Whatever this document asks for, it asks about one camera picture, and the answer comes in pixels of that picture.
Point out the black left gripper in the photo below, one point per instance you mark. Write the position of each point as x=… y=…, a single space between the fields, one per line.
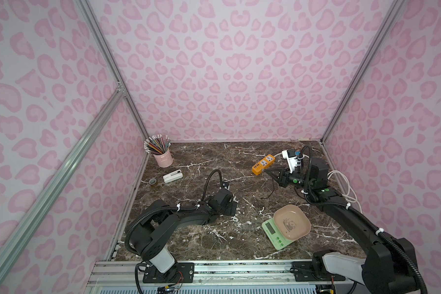
x=228 y=207

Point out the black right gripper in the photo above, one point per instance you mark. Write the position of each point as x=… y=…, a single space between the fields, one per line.
x=285 y=178

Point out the orange power strip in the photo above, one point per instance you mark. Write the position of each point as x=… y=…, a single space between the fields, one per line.
x=263 y=164

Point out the green electronic scale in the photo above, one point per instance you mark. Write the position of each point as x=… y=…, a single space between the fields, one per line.
x=277 y=235

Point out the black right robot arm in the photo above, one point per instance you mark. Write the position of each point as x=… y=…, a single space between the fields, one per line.
x=390 y=266

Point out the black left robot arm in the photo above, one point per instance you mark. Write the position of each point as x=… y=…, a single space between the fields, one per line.
x=148 y=234

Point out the white rectangular remote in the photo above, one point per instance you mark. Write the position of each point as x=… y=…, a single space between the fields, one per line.
x=173 y=176

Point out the pink pencil cup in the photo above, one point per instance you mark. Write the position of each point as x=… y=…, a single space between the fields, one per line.
x=164 y=160

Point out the bundle of coloured pencils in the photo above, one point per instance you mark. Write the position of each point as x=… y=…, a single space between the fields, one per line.
x=157 y=144

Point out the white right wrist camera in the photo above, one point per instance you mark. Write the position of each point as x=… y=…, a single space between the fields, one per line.
x=294 y=159

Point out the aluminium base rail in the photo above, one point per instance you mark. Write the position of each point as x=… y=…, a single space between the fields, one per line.
x=220 y=277

